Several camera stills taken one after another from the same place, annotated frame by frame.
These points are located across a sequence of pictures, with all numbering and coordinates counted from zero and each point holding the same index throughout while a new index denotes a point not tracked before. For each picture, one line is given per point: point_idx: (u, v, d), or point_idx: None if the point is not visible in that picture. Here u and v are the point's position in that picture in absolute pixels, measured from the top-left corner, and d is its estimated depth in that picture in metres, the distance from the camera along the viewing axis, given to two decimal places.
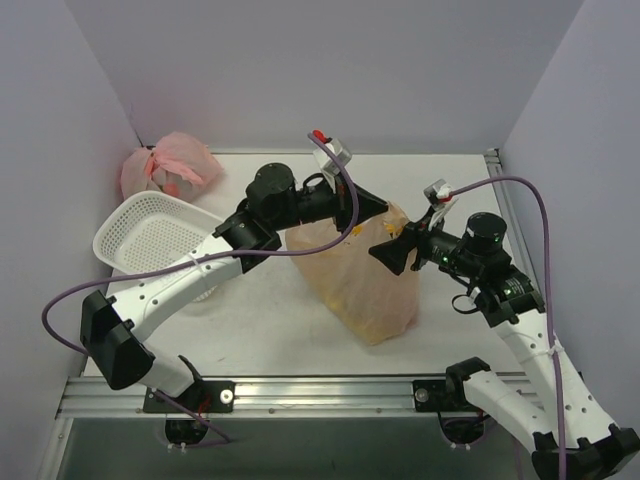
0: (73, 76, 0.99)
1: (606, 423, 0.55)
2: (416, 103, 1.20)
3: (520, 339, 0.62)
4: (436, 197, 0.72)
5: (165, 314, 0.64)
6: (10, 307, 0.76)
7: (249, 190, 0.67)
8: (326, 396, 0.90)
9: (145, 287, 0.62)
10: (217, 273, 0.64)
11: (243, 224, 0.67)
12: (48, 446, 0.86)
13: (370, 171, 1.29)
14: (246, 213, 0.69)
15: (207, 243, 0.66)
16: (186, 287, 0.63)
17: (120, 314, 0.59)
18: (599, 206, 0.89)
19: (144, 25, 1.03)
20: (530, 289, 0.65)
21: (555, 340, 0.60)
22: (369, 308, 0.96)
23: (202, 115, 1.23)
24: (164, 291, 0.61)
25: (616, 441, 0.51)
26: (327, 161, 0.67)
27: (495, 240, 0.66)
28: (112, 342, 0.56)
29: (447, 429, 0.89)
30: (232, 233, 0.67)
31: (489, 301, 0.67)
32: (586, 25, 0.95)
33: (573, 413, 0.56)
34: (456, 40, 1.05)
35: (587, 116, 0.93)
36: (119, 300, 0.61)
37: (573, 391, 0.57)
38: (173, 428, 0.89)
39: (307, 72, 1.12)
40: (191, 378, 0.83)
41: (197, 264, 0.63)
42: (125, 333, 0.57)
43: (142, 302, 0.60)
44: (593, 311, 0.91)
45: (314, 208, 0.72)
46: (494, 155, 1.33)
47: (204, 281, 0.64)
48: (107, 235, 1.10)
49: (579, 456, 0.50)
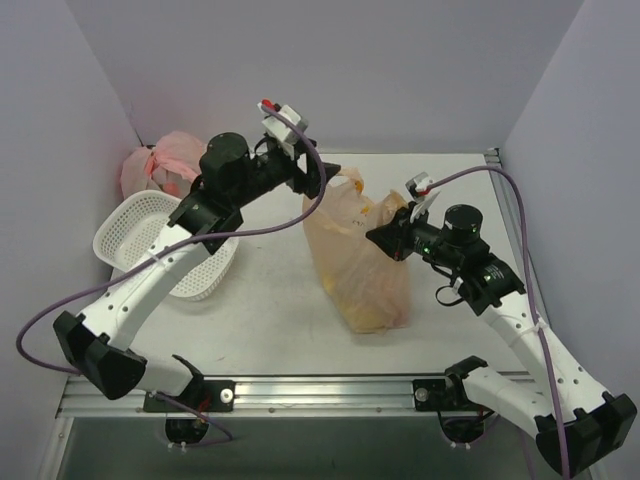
0: (73, 74, 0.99)
1: (599, 391, 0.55)
2: (416, 103, 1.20)
3: (505, 320, 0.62)
4: (415, 191, 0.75)
5: (138, 319, 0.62)
6: (10, 306, 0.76)
7: (203, 162, 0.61)
8: (326, 396, 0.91)
9: (111, 297, 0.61)
10: (181, 263, 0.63)
11: (197, 205, 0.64)
12: (48, 446, 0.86)
13: (370, 171, 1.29)
14: (200, 193, 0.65)
15: (163, 236, 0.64)
16: (153, 286, 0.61)
17: (93, 330, 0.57)
18: (597, 205, 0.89)
19: (144, 24, 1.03)
20: (509, 274, 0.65)
21: (538, 317, 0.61)
22: (362, 290, 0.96)
23: (201, 114, 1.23)
24: (132, 296, 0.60)
25: (612, 408, 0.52)
26: (288, 133, 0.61)
27: (472, 231, 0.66)
28: (91, 359, 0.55)
29: (447, 428, 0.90)
30: (188, 218, 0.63)
31: (473, 289, 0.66)
32: (586, 25, 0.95)
33: (567, 385, 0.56)
34: (456, 40, 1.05)
35: (587, 115, 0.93)
36: (89, 317, 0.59)
37: (562, 364, 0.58)
38: (173, 427, 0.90)
39: (307, 71, 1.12)
40: (188, 374, 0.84)
41: (158, 259, 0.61)
42: (102, 348, 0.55)
43: (113, 313, 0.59)
44: (591, 311, 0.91)
45: (275, 177, 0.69)
46: (494, 154, 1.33)
47: (169, 275, 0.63)
48: (107, 234, 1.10)
49: (579, 429, 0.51)
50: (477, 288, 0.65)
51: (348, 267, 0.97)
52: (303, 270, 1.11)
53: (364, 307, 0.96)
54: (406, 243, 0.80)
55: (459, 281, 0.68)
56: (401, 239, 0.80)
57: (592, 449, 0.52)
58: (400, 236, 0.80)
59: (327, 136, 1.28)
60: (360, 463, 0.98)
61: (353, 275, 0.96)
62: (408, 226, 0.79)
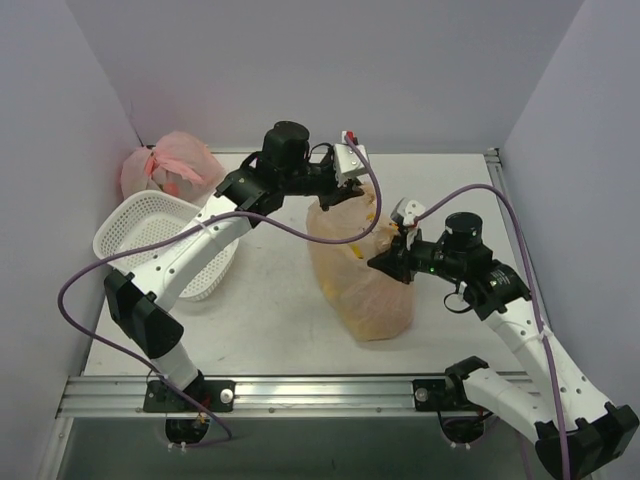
0: (73, 73, 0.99)
1: (601, 401, 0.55)
2: (415, 103, 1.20)
3: (510, 327, 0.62)
4: (403, 224, 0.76)
5: (182, 283, 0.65)
6: (9, 305, 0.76)
7: (268, 136, 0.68)
8: (326, 396, 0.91)
9: (159, 259, 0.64)
10: (225, 233, 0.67)
11: (244, 180, 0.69)
12: (48, 446, 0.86)
13: (369, 171, 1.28)
14: (248, 171, 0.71)
15: (210, 205, 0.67)
16: (199, 252, 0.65)
17: (141, 288, 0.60)
18: (598, 204, 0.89)
19: (144, 23, 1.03)
20: (515, 279, 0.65)
21: (543, 325, 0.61)
22: (367, 304, 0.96)
23: (202, 114, 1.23)
24: (179, 259, 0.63)
25: (614, 419, 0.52)
26: (352, 168, 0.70)
27: (472, 233, 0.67)
28: (139, 314, 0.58)
29: (447, 428, 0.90)
30: (236, 188, 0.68)
31: (476, 294, 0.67)
32: (588, 24, 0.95)
33: (570, 394, 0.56)
34: (456, 39, 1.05)
35: (588, 114, 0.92)
36: (138, 276, 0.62)
37: (565, 373, 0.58)
38: (173, 427, 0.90)
39: (307, 70, 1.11)
40: (196, 371, 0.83)
41: (206, 226, 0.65)
42: (150, 304, 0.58)
43: (160, 274, 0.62)
44: (592, 310, 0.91)
45: (315, 178, 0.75)
46: (494, 155, 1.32)
47: (214, 243, 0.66)
48: (107, 235, 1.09)
49: (581, 441, 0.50)
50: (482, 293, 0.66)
51: (352, 283, 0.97)
52: (303, 270, 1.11)
53: (372, 322, 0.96)
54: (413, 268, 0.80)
55: (464, 285, 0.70)
56: (407, 267, 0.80)
57: (591, 459, 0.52)
58: (405, 263, 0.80)
59: (327, 135, 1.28)
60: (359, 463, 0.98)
61: (358, 290, 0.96)
62: (408, 254, 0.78)
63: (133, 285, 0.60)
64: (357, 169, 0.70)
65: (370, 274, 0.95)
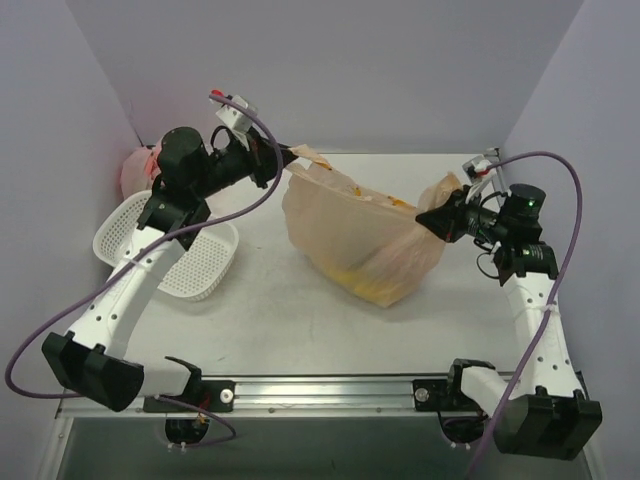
0: (73, 73, 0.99)
1: (572, 387, 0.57)
2: (415, 104, 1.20)
3: (519, 291, 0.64)
4: (473, 172, 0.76)
5: (130, 324, 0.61)
6: (10, 305, 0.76)
7: (160, 159, 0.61)
8: (327, 396, 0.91)
9: (97, 308, 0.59)
10: (160, 263, 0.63)
11: (163, 204, 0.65)
12: (48, 447, 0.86)
13: (369, 171, 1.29)
14: (164, 193, 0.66)
15: (137, 240, 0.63)
16: (138, 290, 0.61)
17: (87, 344, 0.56)
18: (597, 204, 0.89)
19: (144, 23, 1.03)
20: (550, 260, 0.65)
21: (554, 302, 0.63)
22: (407, 268, 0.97)
23: (201, 114, 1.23)
24: (119, 303, 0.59)
25: (576, 402, 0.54)
26: (236, 120, 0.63)
27: (528, 204, 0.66)
28: (91, 372, 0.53)
29: (447, 428, 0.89)
30: (156, 218, 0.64)
31: (504, 258, 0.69)
32: (587, 25, 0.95)
33: (545, 365, 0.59)
34: (456, 39, 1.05)
35: (587, 115, 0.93)
36: (78, 333, 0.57)
37: (552, 349, 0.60)
38: (173, 427, 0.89)
39: (307, 70, 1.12)
40: (188, 371, 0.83)
41: (137, 262, 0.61)
42: (101, 358, 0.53)
43: (102, 324, 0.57)
44: (591, 309, 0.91)
45: (230, 169, 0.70)
46: (494, 154, 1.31)
47: (151, 276, 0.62)
48: (107, 235, 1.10)
49: (532, 402, 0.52)
50: (508, 260, 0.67)
51: (384, 250, 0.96)
52: (303, 270, 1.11)
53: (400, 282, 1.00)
54: (457, 226, 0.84)
55: (498, 245, 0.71)
56: (453, 224, 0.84)
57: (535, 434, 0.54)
58: (453, 218, 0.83)
59: (327, 136, 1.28)
60: (359, 463, 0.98)
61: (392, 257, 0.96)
62: (462, 207, 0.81)
63: (77, 345, 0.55)
64: (244, 120, 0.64)
65: (411, 235, 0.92)
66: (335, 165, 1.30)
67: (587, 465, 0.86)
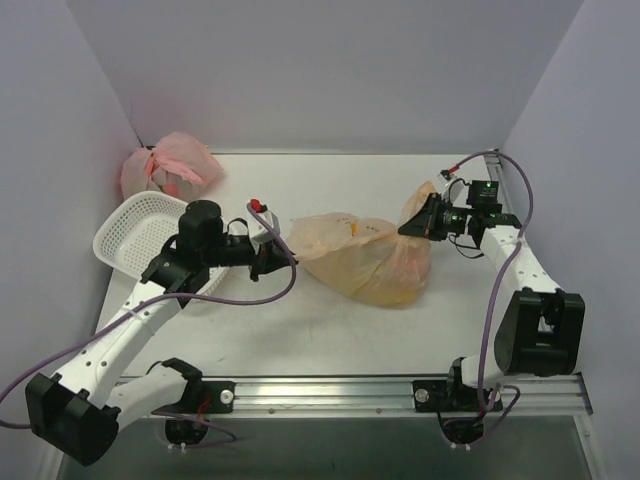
0: (73, 74, 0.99)
1: (551, 285, 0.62)
2: (415, 104, 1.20)
3: (493, 239, 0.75)
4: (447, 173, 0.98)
5: (117, 375, 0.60)
6: (10, 305, 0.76)
7: (183, 221, 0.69)
8: (327, 397, 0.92)
9: (89, 353, 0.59)
10: (157, 316, 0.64)
11: (168, 262, 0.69)
12: (48, 447, 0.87)
13: (369, 171, 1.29)
14: (170, 254, 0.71)
15: (138, 291, 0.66)
16: (131, 340, 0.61)
17: (72, 388, 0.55)
18: (597, 205, 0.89)
19: (143, 24, 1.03)
20: (513, 217, 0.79)
21: (522, 238, 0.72)
22: (406, 276, 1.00)
23: (201, 114, 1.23)
24: (110, 351, 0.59)
25: (559, 296, 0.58)
26: (258, 233, 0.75)
27: (486, 184, 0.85)
28: (70, 417, 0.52)
29: (447, 429, 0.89)
30: (160, 274, 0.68)
31: (478, 226, 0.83)
32: (587, 25, 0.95)
33: (525, 276, 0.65)
34: (456, 40, 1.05)
35: (587, 115, 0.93)
36: (65, 376, 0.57)
37: (529, 263, 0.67)
38: (173, 428, 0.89)
39: (307, 71, 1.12)
40: (183, 380, 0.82)
41: (135, 312, 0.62)
42: (83, 404, 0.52)
43: (90, 370, 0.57)
44: (590, 310, 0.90)
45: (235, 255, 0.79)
46: (494, 155, 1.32)
47: (146, 328, 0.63)
48: (107, 236, 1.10)
49: (522, 296, 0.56)
50: (482, 223, 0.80)
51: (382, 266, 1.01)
52: (303, 271, 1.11)
53: (411, 287, 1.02)
54: (435, 222, 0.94)
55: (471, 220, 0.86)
56: (431, 219, 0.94)
57: (532, 330, 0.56)
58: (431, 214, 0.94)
59: (327, 136, 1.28)
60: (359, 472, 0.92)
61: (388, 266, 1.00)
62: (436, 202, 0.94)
63: (61, 387, 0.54)
64: (263, 235, 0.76)
65: (397, 246, 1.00)
66: (335, 165, 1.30)
67: (587, 466, 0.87)
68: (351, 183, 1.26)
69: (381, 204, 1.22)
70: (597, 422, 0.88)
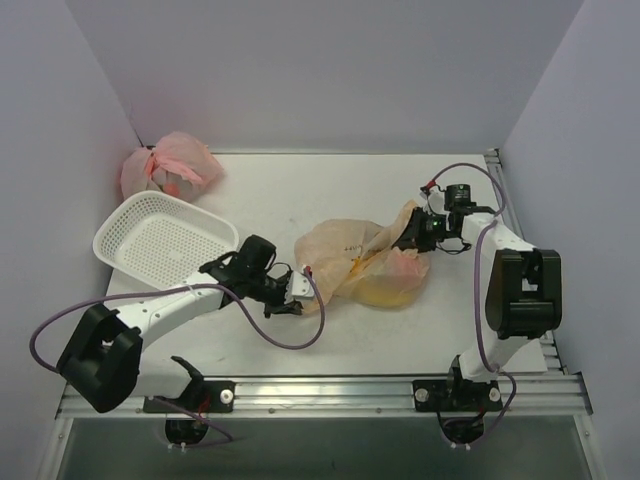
0: (74, 75, 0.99)
1: (528, 246, 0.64)
2: (415, 104, 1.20)
3: (472, 222, 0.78)
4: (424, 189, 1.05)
5: (157, 334, 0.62)
6: (11, 306, 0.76)
7: (247, 242, 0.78)
8: (327, 397, 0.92)
9: (146, 303, 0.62)
10: (208, 300, 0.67)
11: (222, 266, 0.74)
12: (48, 446, 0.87)
13: (369, 171, 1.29)
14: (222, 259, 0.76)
15: (193, 276, 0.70)
16: (182, 308, 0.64)
17: (127, 324, 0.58)
18: (597, 206, 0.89)
19: (143, 25, 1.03)
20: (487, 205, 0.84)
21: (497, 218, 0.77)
22: (404, 276, 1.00)
23: (201, 115, 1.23)
24: (166, 307, 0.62)
25: (536, 253, 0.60)
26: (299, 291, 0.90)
27: (459, 188, 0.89)
28: (115, 347, 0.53)
29: (447, 429, 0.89)
30: (214, 273, 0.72)
31: (457, 219, 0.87)
32: (586, 27, 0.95)
33: (503, 242, 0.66)
34: (455, 40, 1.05)
35: (586, 116, 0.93)
36: (122, 312, 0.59)
37: (505, 233, 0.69)
38: (173, 428, 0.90)
39: (307, 72, 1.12)
40: (186, 376, 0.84)
41: (192, 288, 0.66)
42: (131, 338, 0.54)
43: (146, 314, 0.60)
44: (589, 310, 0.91)
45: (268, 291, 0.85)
46: (494, 155, 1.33)
47: (196, 305, 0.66)
48: (107, 235, 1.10)
49: (504, 254, 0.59)
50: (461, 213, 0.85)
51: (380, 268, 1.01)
52: None
53: (410, 287, 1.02)
54: (420, 233, 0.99)
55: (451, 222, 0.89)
56: (416, 230, 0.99)
57: (516, 287, 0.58)
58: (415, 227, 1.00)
59: (328, 136, 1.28)
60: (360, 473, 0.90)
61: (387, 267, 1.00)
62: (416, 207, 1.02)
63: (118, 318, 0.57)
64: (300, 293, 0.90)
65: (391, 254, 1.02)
66: (335, 165, 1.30)
67: (588, 467, 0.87)
68: (352, 183, 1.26)
69: (381, 203, 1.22)
70: (597, 422, 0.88)
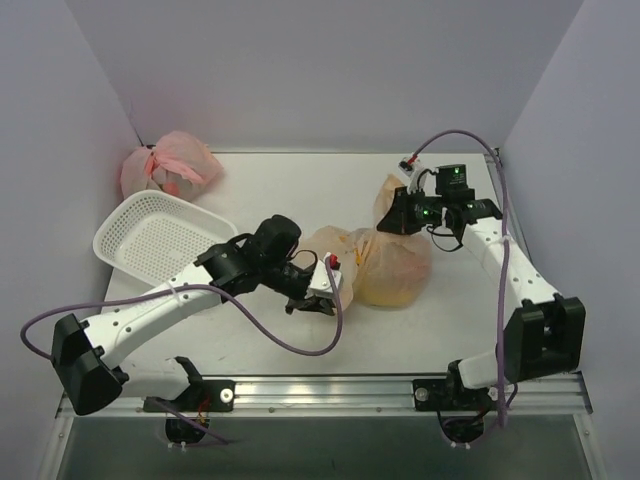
0: (73, 74, 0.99)
1: (549, 291, 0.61)
2: (415, 103, 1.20)
3: (478, 237, 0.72)
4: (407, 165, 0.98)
5: (135, 343, 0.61)
6: (10, 305, 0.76)
7: (264, 226, 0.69)
8: (326, 396, 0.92)
9: (119, 314, 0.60)
10: (195, 302, 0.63)
11: (226, 255, 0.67)
12: (48, 445, 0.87)
13: (369, 171, 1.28)
14: (233, 246, 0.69)
15: (186, 273, 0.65)
16: (160, 317, 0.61)
17: (91, 343, 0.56)
18: (598, 205, 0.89)
19: (142, 24, 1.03)
20: (490, 206, 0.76)
21: (507, 232, 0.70)
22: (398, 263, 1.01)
23: (201, 114, 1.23)
24: (138, 320, 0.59)
25: (561, 306, 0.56)
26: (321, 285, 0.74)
27: (454, 169, 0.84)
28: (79, 370, 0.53)
29: (447, 428, 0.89)
30: (218, 261, 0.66)
31: (455, 221, 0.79)
32: (587, 25, 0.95)
33: (522, 285, 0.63)
34: (455, 39, 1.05)
35: (586, 115, 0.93)
36: (91, 327, 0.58)
37: (521, 268, 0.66)
38: (174, 427, 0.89)
39: (307, 71, 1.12)
40: (184, 381, 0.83)
41: (176, 292, 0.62)
42: (93, 361, 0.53)
43: (115, 330, 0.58)
44: (590, 310, 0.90)
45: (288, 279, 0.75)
46: (494, 154, 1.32)
47: (179, 310, 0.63)
48: (107, 235, 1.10)
49: (525, 313, 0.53)
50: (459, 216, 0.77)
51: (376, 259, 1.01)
52: None
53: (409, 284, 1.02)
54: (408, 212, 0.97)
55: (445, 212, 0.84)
56: (404, 211, 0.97)
57: (537, 346, 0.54)
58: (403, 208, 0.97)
59: (327, 136, 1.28)
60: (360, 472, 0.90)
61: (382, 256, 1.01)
62: (406, 199, 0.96)
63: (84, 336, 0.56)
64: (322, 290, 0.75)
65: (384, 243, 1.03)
66: (335, 164, 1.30)
67: (587, 466, 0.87)
68: (351, 182, 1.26)
69: None
70: (597, 421, 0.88)
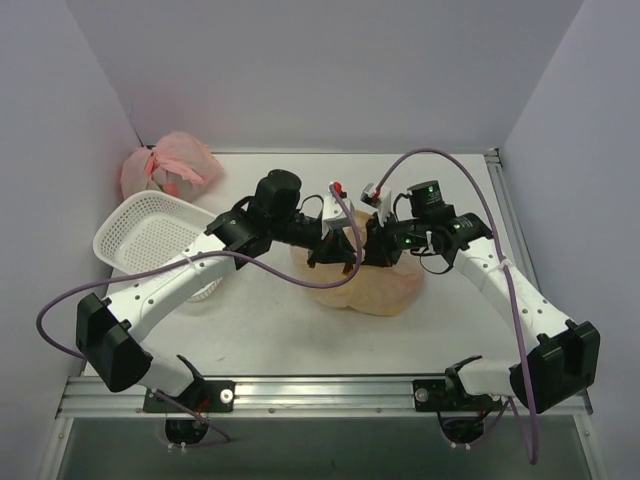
0: (73, 73, 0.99)
1: (562, 319, 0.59)
2: (414, 104, 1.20)
3: (474, 262, 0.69)
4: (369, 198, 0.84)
5: (158, 315, 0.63)
6: (10, 306, 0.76)
7: (261, 184, 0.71)
8: (326, 396, 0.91)
9: (139, 288, 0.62)
10: (211, 270, 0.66)
11: (233, 221, 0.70)
12: (48, 446, 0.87)
13: (369, 171, 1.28)
14: (238, 212, 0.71)
15: (200, 241, 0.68)
16: (180, 286, 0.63)
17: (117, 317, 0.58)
18: (598, 205, 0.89)
19: (143, 24, 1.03)
20: (477, 223, 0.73)
21: (504, 256, 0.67)
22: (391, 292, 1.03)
23: (201, 114, 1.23)
24: (159, 291, 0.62)
25: (575, 335, 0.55)
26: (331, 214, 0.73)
27: (429, 190, 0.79)
28: (110, 344, 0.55)
29: (447, 428, 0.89)
30: (227, 229, 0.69)
31: (443, 243, 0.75)
32: (587, 25, 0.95)
33: (532, 316, 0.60)
34: (454, 40, 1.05)
35: (586, 115, 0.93)
36: (114, 302, 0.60)
37: (528, 296, 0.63)
38: (173, 427, 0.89)
39: (307, 71, 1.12)
40: (189, 376, 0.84)
41: (191, 262, 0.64)
42: (122, 334, 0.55)
43: (138, 303, 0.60)
44: (590, 310, 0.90)
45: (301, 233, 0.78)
46: (494, 155, 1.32)
47: (197, 278, 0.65)
48: (107, 235, 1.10)
49: (545, 354, 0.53)
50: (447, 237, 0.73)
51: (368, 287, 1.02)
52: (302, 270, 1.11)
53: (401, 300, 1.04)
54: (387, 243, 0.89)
55: (430, 234, 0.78)
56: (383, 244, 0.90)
57: (556, 379, 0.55)
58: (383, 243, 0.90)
59: (327, 136, 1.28)
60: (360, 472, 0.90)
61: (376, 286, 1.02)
62: (381, 231, 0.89)
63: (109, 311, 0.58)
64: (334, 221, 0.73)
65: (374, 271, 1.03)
66: (335, 165, 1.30)
67: (588, 466, 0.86)
68: (351, 182, 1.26)
69: None
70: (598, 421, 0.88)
